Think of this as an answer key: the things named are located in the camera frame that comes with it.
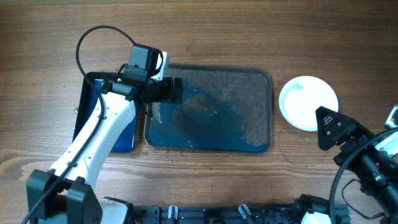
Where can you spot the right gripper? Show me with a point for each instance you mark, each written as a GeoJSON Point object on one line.
{"type": "Point", "coordinates": [347, 126]}

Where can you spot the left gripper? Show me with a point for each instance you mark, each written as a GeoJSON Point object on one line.
{"type": "Point", "coordinates": [166, 95]}

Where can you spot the white plate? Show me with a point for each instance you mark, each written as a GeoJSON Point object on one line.
{"type": "Point", "coordinates": [301, 97]}

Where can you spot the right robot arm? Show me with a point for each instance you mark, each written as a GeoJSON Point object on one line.
{"type": "Point", "coordinates": [337, 213]}

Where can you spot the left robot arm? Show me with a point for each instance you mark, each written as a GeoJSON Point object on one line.
{"type": "Point", "coordinates": [65, 193]}

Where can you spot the black tray with blue water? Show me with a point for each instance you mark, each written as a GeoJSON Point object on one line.
{"type": "Point", "coordinates": [88, 100]}

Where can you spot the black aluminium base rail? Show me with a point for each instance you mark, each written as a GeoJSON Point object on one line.
{"type": "Point", "coordinates": [243, 213]}

